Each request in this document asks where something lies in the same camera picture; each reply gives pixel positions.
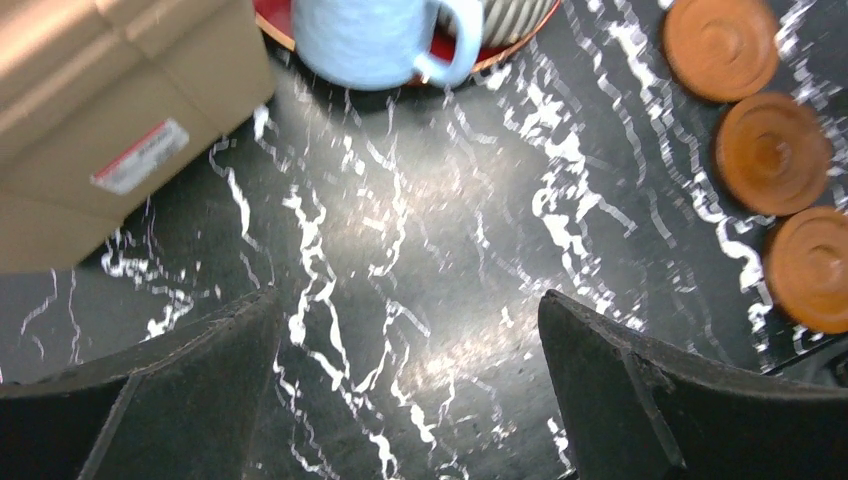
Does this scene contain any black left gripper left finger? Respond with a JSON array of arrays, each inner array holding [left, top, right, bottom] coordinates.
[[1, 288, 282, 479]]

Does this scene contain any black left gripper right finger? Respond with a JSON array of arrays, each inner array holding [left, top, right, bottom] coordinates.
[[538, 290, 847, 479]]

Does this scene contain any brown wooden coaster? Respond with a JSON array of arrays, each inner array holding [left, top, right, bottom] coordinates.
[[714, 92, 833, 216]]

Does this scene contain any dark wooden coaster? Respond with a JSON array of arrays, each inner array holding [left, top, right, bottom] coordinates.
[[662, 0, 779, 102]]

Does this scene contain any light blue textured mug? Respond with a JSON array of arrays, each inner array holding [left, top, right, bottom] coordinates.
[[291, 0, 482, 91]]

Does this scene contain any grey ribbed mug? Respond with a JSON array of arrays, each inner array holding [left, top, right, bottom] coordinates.
[[438, 0, 558, 49]]

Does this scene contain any tan plastic tool case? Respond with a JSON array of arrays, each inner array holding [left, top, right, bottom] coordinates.
[[1, 1, 275, 273]]

